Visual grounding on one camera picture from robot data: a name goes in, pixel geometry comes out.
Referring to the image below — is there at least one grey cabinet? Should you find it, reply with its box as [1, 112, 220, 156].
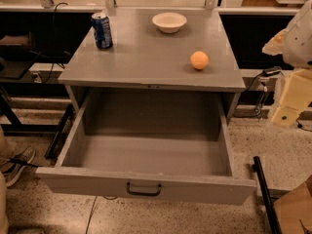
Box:
[58, 8, 245, 134]

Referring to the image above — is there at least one brown cardboard box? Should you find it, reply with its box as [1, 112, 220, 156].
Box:
[274, 176, 312, 234]

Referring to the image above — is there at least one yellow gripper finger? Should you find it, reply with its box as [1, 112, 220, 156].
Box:
[262, 29, 286, 56]
[271, 69, 312, 127]

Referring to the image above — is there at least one black floor cable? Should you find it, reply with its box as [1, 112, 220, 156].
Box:
[85, 195, 119, 234]

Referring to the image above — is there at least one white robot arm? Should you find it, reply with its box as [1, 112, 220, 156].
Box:
[262, 0, 312, 127]

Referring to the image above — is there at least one blue pepsi can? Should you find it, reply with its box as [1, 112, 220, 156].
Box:
[91, 13, 113, 50]

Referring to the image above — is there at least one black drawer handle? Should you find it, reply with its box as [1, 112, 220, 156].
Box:
[126, 182, 162, 197]

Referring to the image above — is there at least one grey sneaker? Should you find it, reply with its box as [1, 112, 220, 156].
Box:
[0, 147, 36, 187]

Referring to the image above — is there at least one white bowl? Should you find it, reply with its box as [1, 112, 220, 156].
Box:
[152, 13, 187, 34]

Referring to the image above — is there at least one grey open top drawer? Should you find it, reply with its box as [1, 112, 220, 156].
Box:
[35, 88, 257, 207]

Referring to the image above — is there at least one black metal frame leg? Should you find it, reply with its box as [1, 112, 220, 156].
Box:
[45, 104, 73, 159]

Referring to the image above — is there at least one black pole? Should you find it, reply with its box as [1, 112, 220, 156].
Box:
[253, 156, 282, 234]

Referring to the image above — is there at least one black power adapter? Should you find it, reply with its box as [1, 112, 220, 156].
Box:
[262, 66, 282, 77]

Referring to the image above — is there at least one orange ball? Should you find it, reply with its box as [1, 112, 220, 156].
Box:
[190, 51, 209, 70]

